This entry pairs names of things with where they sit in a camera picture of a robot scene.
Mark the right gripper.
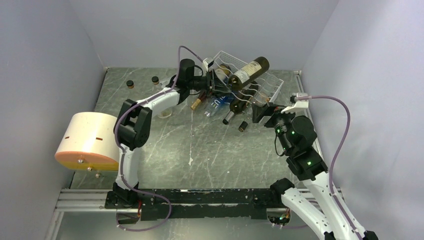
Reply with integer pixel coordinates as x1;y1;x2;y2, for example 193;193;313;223
251;101;300;154

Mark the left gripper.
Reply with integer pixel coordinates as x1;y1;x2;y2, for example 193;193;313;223
188;69;232;99

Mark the dark green wine bottle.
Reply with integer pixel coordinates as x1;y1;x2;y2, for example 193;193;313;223
227;56;270;91

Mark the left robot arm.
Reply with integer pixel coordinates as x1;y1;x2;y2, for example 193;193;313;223
105;58;232;209

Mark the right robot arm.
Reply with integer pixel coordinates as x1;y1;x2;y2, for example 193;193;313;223
252;102;378;240

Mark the brown label bottle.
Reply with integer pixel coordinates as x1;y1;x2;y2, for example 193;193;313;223
238;93;270;133

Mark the gold capped wine bottle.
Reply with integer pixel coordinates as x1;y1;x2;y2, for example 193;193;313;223
190;90;208;111

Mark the blue label water bottle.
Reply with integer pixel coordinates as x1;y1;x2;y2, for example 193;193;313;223
203;95;234;118

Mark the silver capped dark bottle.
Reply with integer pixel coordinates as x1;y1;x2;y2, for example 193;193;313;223
222;81;260;125

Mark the cream cylinder roll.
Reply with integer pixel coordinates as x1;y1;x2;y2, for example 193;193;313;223
54;112;120;172

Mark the white wire wine rack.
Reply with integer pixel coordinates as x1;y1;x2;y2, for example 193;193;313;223
212;51;284;102

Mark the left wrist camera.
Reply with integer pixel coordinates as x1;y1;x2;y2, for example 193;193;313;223
202;57;215;72

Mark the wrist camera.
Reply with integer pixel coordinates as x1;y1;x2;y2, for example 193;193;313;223
202;57;215;72
280;92;310;114

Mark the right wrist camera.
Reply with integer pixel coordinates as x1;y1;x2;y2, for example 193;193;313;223
280;92;310;114

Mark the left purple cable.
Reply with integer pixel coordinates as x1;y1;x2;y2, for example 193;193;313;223
113;45;205;200

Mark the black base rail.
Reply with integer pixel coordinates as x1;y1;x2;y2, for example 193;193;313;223
54;188;342;221

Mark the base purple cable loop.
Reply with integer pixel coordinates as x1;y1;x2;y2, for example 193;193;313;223
115;190;173;232

